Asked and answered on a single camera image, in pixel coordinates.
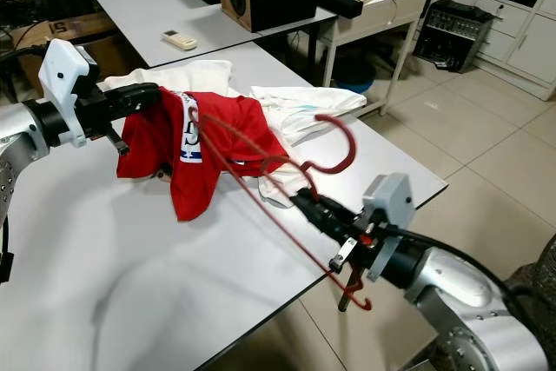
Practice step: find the white side desk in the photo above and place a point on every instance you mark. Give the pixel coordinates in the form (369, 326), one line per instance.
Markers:
(395, 8)

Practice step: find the long black soundbar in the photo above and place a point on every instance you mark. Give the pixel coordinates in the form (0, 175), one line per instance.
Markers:
(343, 4)

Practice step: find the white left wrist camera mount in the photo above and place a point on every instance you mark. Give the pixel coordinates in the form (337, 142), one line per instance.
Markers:
(65, 76)

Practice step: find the red jersey white number print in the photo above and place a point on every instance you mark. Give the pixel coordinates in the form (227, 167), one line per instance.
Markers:
(226, 141)

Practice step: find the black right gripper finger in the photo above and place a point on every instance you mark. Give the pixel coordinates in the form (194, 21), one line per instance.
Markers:
(323, 207)
(320, 221)

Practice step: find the white printed shirt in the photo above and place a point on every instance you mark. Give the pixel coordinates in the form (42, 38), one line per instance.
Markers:
(304, 110)

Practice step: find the brown cardboard box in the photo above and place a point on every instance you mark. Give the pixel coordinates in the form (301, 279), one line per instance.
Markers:
(35, 36)

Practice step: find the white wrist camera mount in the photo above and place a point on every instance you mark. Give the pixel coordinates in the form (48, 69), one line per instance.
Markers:
(389, 197)
(65, 76)

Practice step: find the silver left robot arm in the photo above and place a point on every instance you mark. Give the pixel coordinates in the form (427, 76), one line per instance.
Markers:
(17, 145)

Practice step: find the white drawer cabinet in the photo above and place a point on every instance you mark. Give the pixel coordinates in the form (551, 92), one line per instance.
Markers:
(530, 41)

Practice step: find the white remote control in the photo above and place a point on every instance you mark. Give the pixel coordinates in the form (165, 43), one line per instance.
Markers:
(180, 39)

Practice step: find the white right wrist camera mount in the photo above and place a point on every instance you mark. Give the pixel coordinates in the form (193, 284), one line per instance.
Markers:
(389, 197)

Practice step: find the black audio device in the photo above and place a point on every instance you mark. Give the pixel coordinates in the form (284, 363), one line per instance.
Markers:
(456, 36)

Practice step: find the cream white garment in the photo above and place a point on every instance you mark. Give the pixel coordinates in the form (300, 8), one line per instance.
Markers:
(174, 76)

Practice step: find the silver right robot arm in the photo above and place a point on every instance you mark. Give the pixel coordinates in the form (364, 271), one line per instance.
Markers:
(443, 293)

